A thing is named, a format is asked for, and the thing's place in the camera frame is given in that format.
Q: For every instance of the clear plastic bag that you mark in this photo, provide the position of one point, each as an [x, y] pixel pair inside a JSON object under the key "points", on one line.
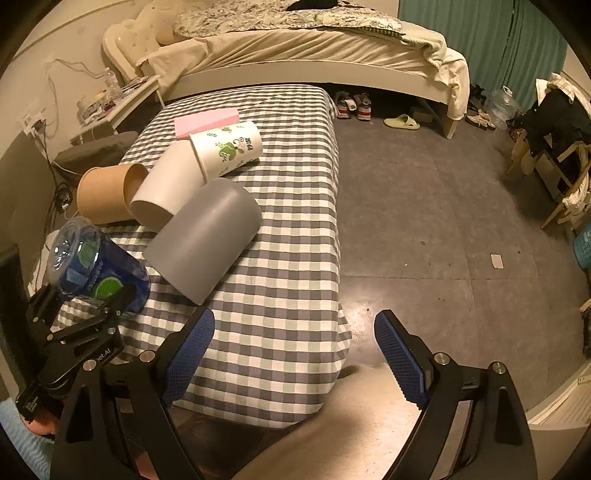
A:
{"points": [[502, 104]]}

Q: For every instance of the black jacket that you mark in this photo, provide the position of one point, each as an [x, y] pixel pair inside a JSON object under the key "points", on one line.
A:
{"points": [[554, 120]]}

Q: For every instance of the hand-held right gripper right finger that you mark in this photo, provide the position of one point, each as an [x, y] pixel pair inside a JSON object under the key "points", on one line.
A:
{"points": [[401, 364]]}

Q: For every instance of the clear plastic bottle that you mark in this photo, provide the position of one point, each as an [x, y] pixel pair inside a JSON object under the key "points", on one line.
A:
{"points": [[110, 81]]}

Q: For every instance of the plain white cup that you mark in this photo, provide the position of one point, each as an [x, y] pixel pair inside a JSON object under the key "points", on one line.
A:
{"points": [[166, 184]]}

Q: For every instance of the cream pillow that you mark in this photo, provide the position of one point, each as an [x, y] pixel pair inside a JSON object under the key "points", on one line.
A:
{"points": [[168, 27]]}

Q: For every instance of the grey sneaker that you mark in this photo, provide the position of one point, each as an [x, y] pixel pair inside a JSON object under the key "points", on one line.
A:
{"points": [[344, 106], [363, 107]]}

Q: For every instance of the white cup with green print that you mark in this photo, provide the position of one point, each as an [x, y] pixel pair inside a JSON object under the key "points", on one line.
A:
{"points": [[231, 147]]}

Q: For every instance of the green slipper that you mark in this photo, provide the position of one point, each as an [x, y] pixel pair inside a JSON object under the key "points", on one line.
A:
{"points": [[401, 122]]}

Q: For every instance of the grey cup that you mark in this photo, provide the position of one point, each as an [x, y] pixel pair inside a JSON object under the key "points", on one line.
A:
{"points": [[203, 235]]}

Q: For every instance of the white bed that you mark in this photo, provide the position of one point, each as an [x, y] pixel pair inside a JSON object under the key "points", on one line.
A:
{"points": [[300, 64]]}

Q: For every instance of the pink box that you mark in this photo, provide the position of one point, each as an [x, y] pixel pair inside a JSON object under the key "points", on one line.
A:
{"points": [[203, 122]]}

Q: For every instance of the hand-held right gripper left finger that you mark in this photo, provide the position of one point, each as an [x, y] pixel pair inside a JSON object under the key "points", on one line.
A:
{"points": [[191, 357]]}

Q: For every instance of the green curtain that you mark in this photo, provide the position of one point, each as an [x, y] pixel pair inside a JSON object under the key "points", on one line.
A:
{"points": [[485, 41]]}

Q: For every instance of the dark clothing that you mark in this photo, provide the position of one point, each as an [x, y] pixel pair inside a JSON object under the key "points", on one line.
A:
{"points": [[314, 4]]}

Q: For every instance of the checkered tablecloth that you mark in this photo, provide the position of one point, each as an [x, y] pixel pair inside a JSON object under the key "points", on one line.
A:
{"points": [[277, 277]]}

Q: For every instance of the paper scrap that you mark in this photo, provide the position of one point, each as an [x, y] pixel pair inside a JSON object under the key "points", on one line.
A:
{"points": [[497, 261]]}

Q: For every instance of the cream blanket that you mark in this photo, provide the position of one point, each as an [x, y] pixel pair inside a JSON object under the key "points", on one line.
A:
{"points": [[443, 60]]}

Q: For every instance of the floral quilt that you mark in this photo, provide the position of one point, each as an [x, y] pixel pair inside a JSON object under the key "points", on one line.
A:
{"points": [[277, 21]]}

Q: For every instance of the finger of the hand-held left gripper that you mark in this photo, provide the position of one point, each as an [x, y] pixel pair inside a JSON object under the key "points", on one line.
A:
{"points": [[39, 308], [111, 308]]}

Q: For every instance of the blue plastic cup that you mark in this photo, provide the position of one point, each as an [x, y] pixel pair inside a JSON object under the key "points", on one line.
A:
{"points": [[78, 263]]}

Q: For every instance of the grey cushion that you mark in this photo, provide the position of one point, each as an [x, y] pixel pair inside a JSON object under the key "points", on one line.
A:
{"points": [[92, 150]]}

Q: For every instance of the wall socket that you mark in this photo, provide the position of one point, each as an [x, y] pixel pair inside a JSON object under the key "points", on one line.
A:
{"points": [[33, 122]]}

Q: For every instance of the white nightstand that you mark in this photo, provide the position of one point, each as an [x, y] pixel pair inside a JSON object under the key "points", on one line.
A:
{"points": [[124, 101]]}

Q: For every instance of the power strip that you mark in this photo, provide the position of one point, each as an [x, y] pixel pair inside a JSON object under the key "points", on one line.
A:
{"points": [[62, 198]]}

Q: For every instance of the white shoes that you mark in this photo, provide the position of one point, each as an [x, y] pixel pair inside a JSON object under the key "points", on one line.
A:
{"points": [[480, 120]]}

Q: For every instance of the wooden chair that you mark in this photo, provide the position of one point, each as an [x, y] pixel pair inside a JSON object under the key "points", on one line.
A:
{"points": [[561, 203]]}

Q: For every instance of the person's left forearm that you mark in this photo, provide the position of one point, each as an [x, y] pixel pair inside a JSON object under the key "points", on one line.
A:
{"points": [[21, 452]]}

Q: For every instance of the brown paper cup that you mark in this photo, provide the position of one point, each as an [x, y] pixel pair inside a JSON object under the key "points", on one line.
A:
{"points": [[101, 194]]}

